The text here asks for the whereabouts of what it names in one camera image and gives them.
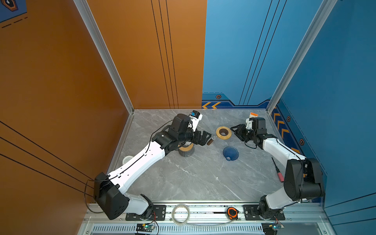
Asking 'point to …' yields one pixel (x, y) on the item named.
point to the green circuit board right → (271, 228)
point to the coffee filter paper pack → (253, 115)
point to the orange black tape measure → (232, 213)
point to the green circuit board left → (145, 227)
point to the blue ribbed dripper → (230, 153)
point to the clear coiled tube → (175, 208)
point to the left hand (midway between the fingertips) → (204, 131)
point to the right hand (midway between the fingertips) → (231, 130)
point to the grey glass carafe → (186, 153)
